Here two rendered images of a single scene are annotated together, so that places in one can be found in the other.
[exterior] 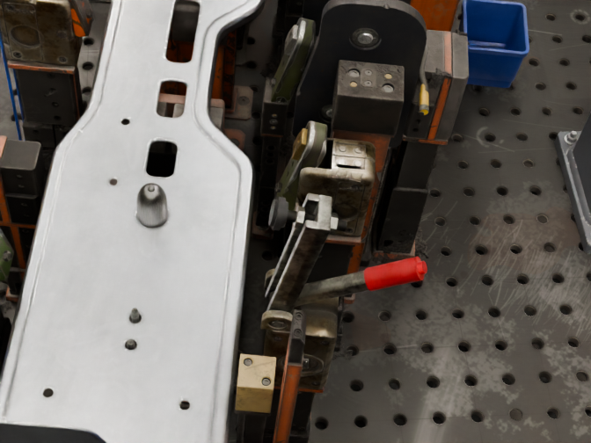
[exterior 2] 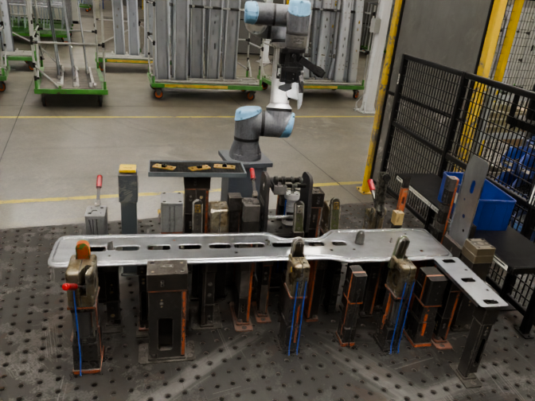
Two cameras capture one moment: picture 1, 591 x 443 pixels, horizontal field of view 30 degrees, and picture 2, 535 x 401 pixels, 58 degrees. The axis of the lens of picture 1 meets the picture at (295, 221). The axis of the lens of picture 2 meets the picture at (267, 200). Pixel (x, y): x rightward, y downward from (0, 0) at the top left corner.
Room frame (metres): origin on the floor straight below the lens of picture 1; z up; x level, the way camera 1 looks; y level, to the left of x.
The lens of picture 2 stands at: (1.29, 1.62, 1.81)
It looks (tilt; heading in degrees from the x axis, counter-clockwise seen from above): 24 degrees down; 259
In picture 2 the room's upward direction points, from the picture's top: 5 degrees clockwise
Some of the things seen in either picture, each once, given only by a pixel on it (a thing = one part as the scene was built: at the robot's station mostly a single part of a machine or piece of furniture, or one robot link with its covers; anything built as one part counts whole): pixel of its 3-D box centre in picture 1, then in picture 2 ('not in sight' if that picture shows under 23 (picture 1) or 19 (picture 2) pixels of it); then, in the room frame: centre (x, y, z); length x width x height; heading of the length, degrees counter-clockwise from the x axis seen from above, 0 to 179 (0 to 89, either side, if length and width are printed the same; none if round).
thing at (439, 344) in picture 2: not in sight; (447, 306); (0.36, 0.34, 0.84); 0.11 x 0.06 x 0.29; 93
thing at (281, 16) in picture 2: not in sight; (290, 16); (0.93, -0.19, 1.74); 0.11 x 0.11 x 0.08; 85
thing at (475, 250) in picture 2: not in sight; (467, 286); (0.25, 0.26, 0.88); 0.08 x 0.08 x 0.36; 3
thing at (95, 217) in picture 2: not in sight; (98, 255); (1.59, 0.04, 0.88); 0.11 x 0.10 x 0.36; 93
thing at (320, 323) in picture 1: (290, 388); (368, 248); (0.54, -0.02, 0.88); 0.07 x 0.06 x 0.35; 93
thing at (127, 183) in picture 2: not in sight; (129, 223); (1.50, -0.14, 0.92); 0.08 x 0.08 x 0.44; 3
